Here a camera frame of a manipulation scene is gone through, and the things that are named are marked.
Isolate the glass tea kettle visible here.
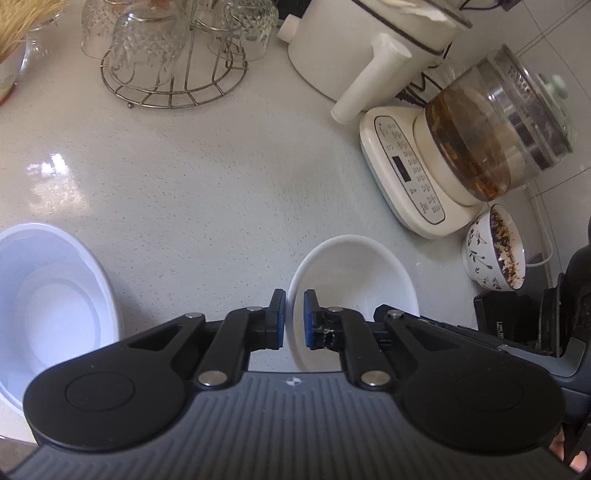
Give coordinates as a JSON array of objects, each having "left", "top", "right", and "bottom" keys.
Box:
[{"left": 425, "top": 44, "right": 578, "bottom": 203}]

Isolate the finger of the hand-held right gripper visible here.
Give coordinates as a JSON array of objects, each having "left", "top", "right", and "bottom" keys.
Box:
[{"left": 416, "top": 315, "right": 509, "bottom": 352}]

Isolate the white kettle heating base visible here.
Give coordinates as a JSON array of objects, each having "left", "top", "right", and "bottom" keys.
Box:
[{"left": 359, "top": 105, "right": 498, "bottom": 240}]

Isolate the floral ceramic bowl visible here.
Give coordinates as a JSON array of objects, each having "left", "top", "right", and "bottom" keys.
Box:
[{"left": 462, "top": 203, "right": 527, "bottom": 291}]

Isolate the person's right hand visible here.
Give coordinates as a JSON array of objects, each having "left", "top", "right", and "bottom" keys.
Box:
[{"left": 549, "top": 427, "right": 591, "bottom": 476}]

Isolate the black power cable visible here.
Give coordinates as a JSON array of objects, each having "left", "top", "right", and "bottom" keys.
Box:
[{"left": 396, "top": 60, "right": 459, "bottom": 108}]

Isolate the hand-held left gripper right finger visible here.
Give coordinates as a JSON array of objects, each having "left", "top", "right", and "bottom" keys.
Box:
[{"left": 302, "top": 288, "right": 499, "bottom": 391}]

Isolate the vase with dried straw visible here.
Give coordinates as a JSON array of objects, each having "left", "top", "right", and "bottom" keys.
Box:
[{"left": 0, "top": 0, "right": 70, "bottom": 64}]

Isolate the white power cable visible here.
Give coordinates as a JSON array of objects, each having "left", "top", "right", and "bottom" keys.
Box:
[{"left": 525, "top": 182, "right": 560, "bottom": 269}]

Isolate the white electric pot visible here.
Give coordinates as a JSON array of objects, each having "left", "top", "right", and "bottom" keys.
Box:
[{"left": 277, "top": 0, "right": 474, "bottom": 125}]

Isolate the wire cup rack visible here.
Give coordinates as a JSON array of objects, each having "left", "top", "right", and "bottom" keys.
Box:
[{"left": 99, "top": 0, "right": 250, "bottom": 110}]

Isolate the white ceramic mushroom bowl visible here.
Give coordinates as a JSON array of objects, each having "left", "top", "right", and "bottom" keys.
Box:
[{"left": 0, "top": 41, "right": 29, "bottom": 105}]

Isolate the cluster of cut-glass cups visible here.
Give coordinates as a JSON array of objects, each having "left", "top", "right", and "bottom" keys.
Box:
[{"left": 81, "top": 0, "right": 280, "bottom": 91}]

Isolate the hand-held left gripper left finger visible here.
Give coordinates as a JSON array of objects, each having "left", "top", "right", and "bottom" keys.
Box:
[{"left": 127, "top": 288, "right": 287, "bottom": 387}]

